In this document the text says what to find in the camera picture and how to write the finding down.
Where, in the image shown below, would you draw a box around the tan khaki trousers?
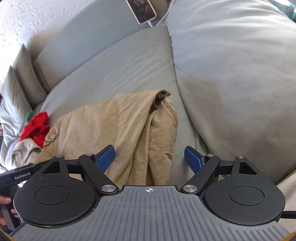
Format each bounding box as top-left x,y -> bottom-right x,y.
36,90 -> 178,187

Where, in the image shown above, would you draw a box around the person left hand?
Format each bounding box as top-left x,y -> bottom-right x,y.
0,195 -> 11,226

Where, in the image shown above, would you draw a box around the beige sweatshirt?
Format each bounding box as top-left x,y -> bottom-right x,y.
11,138 -> 42,168

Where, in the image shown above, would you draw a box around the red garment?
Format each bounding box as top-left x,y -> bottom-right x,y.
18,111 -> 51,148

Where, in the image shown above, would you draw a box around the green plush item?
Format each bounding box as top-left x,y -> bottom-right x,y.
25,111 -> 35,125

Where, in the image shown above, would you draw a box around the grey pillow front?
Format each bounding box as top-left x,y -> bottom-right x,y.
1,67 -> 32,146

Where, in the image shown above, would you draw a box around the grey pillow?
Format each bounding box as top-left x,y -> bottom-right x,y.
13,44 -> 47,109
1,67 -> 32,146

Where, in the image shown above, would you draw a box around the grey pillow rear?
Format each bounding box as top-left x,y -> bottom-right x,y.
13,44 -> 47,109

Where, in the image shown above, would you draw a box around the grey duvet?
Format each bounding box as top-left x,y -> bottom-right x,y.
166,1 -> 295,183

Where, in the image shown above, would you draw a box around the grey bed sheet mattress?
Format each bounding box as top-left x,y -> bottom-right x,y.
37,25 -> 197,176

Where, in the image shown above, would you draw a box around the grey upholstered headboard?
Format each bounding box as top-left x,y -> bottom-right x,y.
33,0 -> 167,95

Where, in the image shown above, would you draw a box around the white smartphone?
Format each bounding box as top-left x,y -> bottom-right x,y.
126,0 -> 157,25

